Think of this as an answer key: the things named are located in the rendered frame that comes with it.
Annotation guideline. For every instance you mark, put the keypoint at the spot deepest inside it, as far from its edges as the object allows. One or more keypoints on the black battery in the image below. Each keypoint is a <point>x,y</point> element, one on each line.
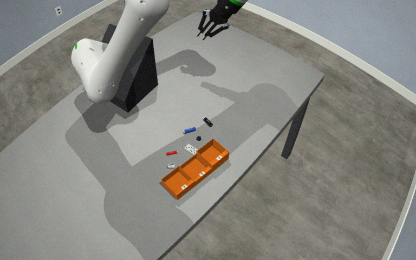
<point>207,121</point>

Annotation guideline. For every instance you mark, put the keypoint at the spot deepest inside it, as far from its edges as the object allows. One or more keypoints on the white domino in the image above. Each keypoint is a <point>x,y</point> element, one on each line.
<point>191,149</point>

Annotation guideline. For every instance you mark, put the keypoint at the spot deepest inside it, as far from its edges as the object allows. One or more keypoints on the orange rack of three bins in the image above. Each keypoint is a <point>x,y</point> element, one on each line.
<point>185,177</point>

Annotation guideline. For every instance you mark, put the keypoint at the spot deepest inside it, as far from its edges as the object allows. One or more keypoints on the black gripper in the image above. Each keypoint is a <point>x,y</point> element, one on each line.
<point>218,16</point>

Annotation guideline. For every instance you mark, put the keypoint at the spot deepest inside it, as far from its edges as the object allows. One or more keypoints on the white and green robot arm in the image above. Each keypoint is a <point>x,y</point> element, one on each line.
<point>101,80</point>

